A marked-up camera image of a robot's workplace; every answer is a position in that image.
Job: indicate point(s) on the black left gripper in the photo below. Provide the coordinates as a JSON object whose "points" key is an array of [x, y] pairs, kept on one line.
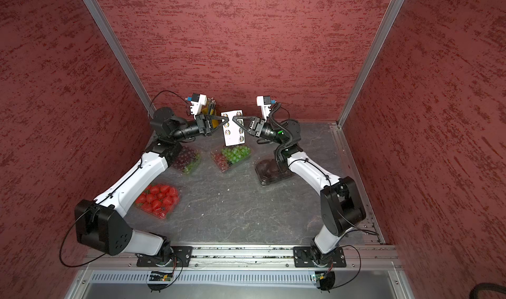
{"points": [[203, 125]]}

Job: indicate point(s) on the clear box dark grapes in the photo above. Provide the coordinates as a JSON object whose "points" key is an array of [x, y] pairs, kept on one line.
{"points": [[187, 160]]}

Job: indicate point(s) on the yellow metal pencil bucket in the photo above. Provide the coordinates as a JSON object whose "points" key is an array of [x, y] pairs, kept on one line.
{"points": [[209, 120]]}

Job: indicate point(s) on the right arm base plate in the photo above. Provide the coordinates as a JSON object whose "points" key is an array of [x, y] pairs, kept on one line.
{"points": [[310, 256]]}

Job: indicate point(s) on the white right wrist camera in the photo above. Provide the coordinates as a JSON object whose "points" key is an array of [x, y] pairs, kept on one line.
{"points": [[265, 103]]}

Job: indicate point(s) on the aluminium front rail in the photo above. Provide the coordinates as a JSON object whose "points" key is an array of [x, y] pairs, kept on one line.
{"points": [[283, 257]]}

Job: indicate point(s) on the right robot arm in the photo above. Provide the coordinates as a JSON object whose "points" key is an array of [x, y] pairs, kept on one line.
{"points": [[341, 205]]}

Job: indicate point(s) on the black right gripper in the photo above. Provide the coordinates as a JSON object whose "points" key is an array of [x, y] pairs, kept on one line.
{"points": [[256, 126]]}

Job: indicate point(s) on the clear box dark plums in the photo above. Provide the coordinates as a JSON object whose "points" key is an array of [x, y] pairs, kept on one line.
{"points": [[268, 172]]}

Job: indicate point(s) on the right circuit board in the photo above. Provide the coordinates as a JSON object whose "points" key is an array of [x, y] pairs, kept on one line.
{"points": [[323, 280]]}

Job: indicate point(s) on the clear box strawberries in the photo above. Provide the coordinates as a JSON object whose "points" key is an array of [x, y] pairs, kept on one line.
{"points": [[158, 200]]}

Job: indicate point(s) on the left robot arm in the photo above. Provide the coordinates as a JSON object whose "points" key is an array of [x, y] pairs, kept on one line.
{"points": [[100, 222]]}

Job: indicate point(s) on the pencils in bucket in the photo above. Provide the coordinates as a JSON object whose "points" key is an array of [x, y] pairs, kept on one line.
{"points": [[211, 106]]}

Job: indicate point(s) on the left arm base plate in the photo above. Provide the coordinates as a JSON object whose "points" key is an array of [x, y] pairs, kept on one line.
{"points": [[167, 257]]}

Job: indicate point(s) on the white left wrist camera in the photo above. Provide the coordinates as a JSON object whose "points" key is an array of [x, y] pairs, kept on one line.
{"points": [[197, 101]]}

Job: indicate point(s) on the left circuit board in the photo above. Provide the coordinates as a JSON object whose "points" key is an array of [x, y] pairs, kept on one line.
{"points": [[159, 280]]}

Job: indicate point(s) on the circuit board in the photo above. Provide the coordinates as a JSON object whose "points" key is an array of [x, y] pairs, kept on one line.
{"points": [[159, 280], [323, 280]]}

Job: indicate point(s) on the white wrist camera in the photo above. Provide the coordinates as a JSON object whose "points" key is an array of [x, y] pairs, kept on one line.
{"points": [[265, 103], [197, 101]]}

